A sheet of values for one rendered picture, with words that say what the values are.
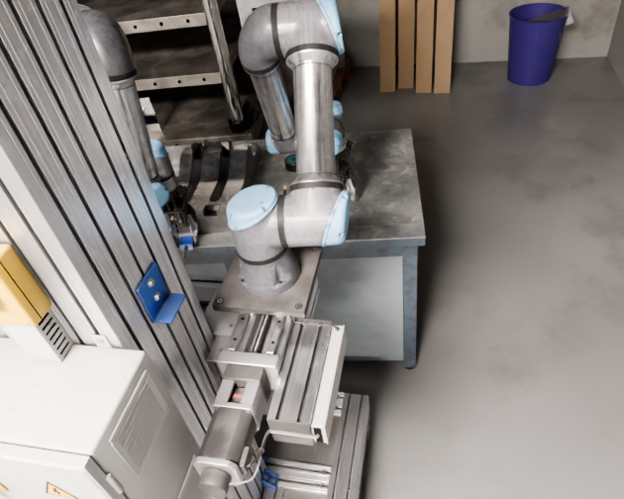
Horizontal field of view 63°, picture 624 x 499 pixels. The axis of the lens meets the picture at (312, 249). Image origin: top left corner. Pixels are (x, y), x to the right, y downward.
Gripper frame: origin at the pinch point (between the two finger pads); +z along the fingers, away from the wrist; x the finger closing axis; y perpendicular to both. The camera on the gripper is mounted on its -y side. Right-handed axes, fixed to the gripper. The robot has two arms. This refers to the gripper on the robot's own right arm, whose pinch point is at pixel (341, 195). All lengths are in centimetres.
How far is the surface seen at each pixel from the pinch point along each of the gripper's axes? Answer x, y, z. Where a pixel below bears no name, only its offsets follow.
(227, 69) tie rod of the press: -61, -51, -23
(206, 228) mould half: -43.1, 20.9, 2.3
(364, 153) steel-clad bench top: 0.1, -34.7, 4.5
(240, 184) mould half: -36.6, 2.6, -3.7
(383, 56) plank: -36, -261, 56
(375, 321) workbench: 12, 11, 52
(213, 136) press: -73, -46, 6
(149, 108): -104, -48, -6
